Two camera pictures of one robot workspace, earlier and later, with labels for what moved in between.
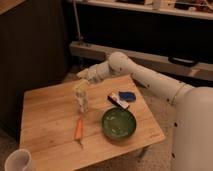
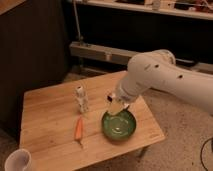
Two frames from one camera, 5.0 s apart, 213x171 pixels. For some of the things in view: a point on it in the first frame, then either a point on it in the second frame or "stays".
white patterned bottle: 82,99 stays
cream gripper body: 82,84 to 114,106
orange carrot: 79,128 stays
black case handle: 183,61 stays
